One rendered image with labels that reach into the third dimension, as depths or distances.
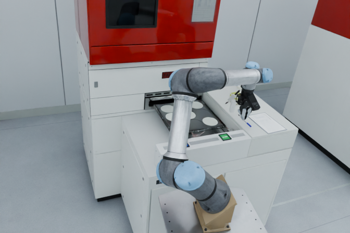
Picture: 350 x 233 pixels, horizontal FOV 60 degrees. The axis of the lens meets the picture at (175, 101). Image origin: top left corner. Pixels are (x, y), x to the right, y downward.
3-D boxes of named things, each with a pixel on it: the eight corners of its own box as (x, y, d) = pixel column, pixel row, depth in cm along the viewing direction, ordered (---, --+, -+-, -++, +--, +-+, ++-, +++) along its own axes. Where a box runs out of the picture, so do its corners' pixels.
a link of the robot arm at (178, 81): (172, 191, 126) (189, 63, 131) (151, 183, 138) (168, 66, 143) (193, 191, 134) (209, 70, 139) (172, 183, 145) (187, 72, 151)
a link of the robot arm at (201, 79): (205, 65, 122) (273, 63, 153) (187, 67, 131) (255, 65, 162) (207, 94, 123) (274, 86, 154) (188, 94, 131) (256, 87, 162)
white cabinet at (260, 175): (120, 201, 248) (120, 116, 208) (223, 177, 283) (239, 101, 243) (142, 273, 197) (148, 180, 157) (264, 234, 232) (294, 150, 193)
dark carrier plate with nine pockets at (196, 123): (155, 105, 209) (155, 104, 209) (200, 100, 222) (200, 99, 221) (173, 133, 182) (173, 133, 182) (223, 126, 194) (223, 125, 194)
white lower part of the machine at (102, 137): (83, 152, 296) (78, 75, 256) (162, 139, 326) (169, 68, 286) (95, 207, 240) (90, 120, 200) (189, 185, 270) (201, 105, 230)
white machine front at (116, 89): (90, 117, 203) (87, 61, 183) (199, 103, 232) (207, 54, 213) (91, 119, 200) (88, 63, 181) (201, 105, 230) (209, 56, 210)
